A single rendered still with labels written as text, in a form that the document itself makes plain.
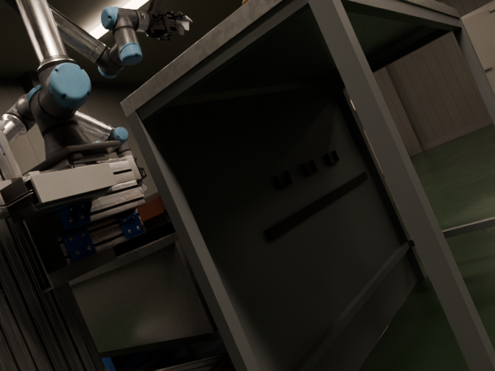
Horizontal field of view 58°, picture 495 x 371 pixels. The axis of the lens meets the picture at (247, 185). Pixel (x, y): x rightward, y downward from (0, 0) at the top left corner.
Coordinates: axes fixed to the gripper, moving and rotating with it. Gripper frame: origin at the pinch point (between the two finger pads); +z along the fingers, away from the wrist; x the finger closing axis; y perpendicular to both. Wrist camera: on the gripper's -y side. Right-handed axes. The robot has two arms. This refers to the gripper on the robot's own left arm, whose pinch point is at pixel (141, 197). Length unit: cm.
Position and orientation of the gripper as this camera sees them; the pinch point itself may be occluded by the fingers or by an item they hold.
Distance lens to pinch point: 239.8
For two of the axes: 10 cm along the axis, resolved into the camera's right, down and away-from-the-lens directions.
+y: 7.2, -3.2, -6.1
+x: 5.6, -2.4, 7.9
